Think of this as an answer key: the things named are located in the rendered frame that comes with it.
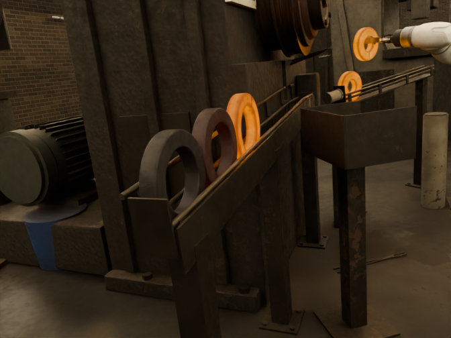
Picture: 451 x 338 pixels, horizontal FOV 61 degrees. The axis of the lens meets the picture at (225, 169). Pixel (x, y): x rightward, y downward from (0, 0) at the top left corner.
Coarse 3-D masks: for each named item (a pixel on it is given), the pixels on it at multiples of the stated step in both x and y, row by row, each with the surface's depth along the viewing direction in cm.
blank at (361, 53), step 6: (360, 30) 184; (366, 30) 184; (372, 30) 187; (360, 36) 183; (366, 36) 185; (372, 36) 188; (354, 42) 185; (360, 42) 184; (354, 48) 186; (360, 48) 185; (366, 48) 192; (372, 48) 189; (354, 54) 188; (360, 54) 186; (366, 54) 188; (372, 54) 190; (366, 60) 189
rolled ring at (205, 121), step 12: (216, 108) 83; (204, 120) 79; (216, 120) 82; (228, 120) 88; (192, 132) 79; (204, 132) 78; (228, 132) 89; (204, 144) 77; (228, 144) 91; (204, 156) 77; (228, 156) 91
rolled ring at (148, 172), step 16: (160, 144) 63; (176, 144) 67; (192, 144) 72; (144, 160) 62; (160, 160) 62; (192, 160) 74; (144, 176) 62; (160, 176) 62; (192, 176) 75; (144, 192) 62; (160, 192) 62; (192, 192) 75
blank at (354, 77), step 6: (348, 72) 198; (354, 72) 200; (342, 78) 197; (348, 78) 198; (354, 78) 201; (360, 78) 203; (342, 84) 197; (354, 84) 203; (360, 84) 204; (354, 90) 203
